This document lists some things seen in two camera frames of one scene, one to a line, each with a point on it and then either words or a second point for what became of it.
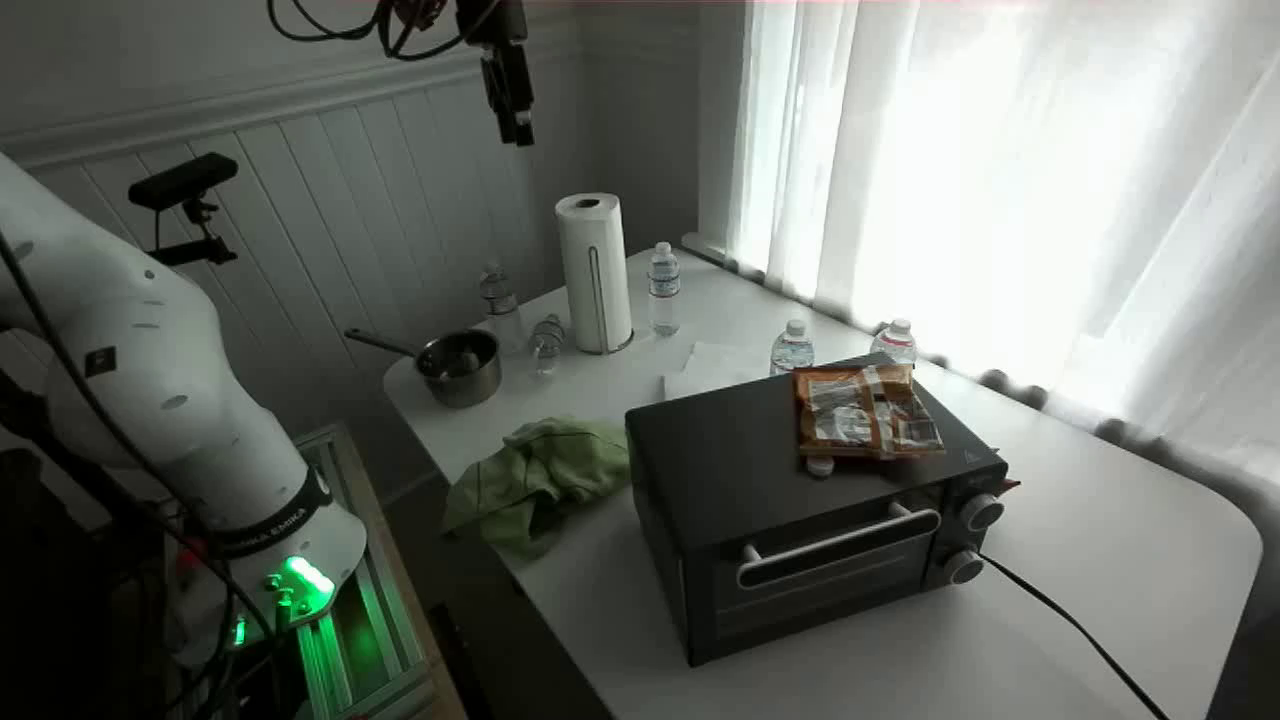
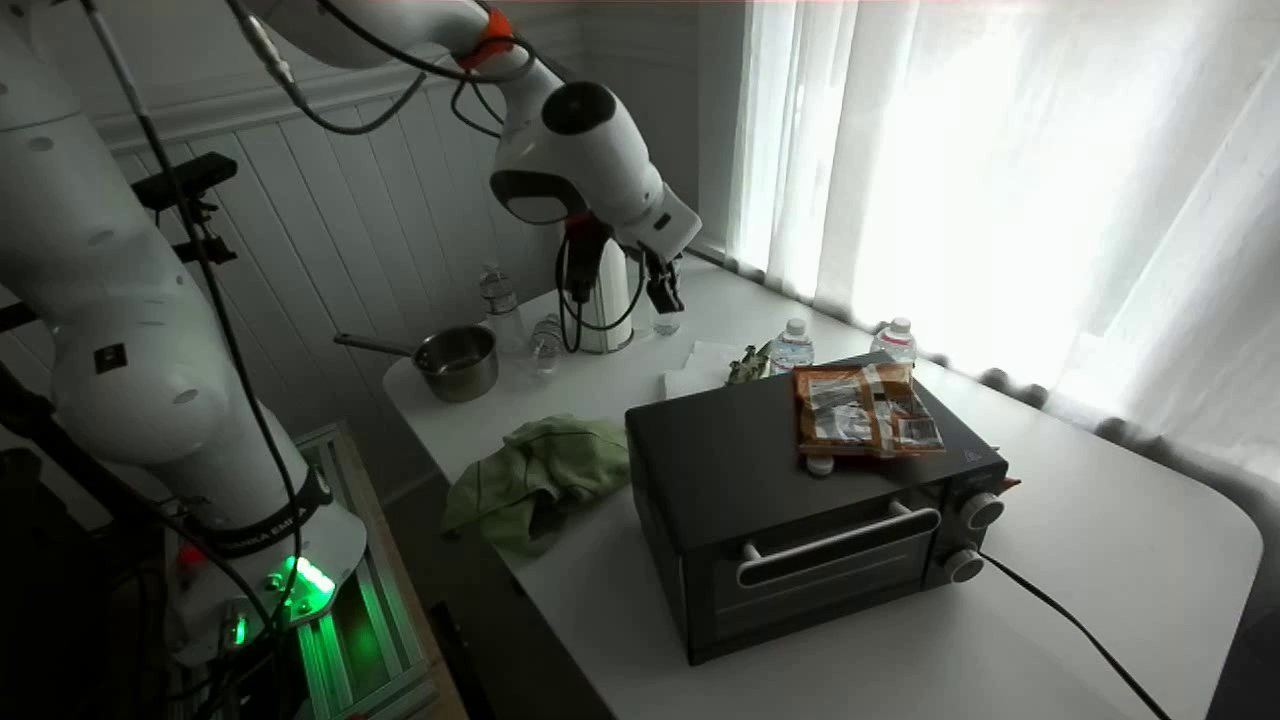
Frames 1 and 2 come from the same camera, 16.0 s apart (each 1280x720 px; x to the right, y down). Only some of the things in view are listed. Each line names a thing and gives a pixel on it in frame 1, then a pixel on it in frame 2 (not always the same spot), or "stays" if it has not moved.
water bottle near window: [894, 340] stays
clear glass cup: [547, 345] stays
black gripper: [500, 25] → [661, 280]
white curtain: [1060, 195] stays
